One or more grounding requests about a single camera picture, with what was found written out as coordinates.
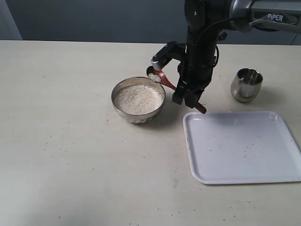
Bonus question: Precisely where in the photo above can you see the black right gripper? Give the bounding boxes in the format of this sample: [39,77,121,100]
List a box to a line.
[172,42,217,109]

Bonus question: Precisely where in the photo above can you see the brown wooden spoon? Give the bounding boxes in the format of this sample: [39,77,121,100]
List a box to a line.
[146,66,206,114]

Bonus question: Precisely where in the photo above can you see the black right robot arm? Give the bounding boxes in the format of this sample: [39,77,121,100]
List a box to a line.
[172,0,301,113]

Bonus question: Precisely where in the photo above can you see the steel bowl of rice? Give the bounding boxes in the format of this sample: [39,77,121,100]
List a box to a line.
[111,77,166,124]

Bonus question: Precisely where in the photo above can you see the small steel cup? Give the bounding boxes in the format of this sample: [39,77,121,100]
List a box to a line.
[230,68,263,103]

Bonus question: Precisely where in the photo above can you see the white plastic tray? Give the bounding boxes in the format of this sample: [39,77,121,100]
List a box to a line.
[182,111,301,185]

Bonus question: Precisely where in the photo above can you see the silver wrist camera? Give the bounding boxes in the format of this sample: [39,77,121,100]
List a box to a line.
[150,41,186,71]

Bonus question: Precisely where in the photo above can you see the black cable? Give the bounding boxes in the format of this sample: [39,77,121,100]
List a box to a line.
[196,17,236,69]

